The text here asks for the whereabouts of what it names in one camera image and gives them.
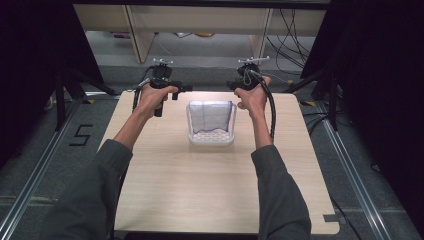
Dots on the person's right hand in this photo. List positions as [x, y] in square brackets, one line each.
[255, 98]

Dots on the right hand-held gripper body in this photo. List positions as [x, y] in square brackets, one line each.
[248, 78]

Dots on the white cloth with purple trim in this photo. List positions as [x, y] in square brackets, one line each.
[210, 116]

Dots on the person's left hand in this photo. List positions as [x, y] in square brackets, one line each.
[151, 98]

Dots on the black curtain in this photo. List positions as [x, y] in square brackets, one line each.
[33, 66]
[383, 83]

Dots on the aluminium floor rail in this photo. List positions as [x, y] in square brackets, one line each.
[33, 186]
[356, 186]

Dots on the light wooden desk frame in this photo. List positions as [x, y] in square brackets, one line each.
[143, 36]

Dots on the white plastic basket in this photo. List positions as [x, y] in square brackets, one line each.
[211, 139]

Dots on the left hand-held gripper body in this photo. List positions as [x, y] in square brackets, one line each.
[161, 76]

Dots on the black metal stand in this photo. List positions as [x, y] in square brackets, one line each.
[331, 100]
[60, 100]

